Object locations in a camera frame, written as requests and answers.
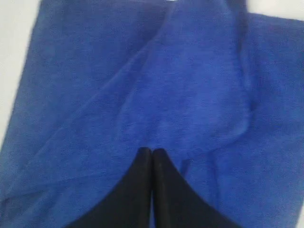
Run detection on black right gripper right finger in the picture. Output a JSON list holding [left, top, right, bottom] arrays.
[[152, 149, 238, 228]]

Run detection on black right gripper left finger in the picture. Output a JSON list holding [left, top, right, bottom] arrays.
[[67, 147, 152, 228]]

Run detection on blue towel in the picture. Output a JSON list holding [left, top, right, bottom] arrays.
[[0, 0, 304, 228]]

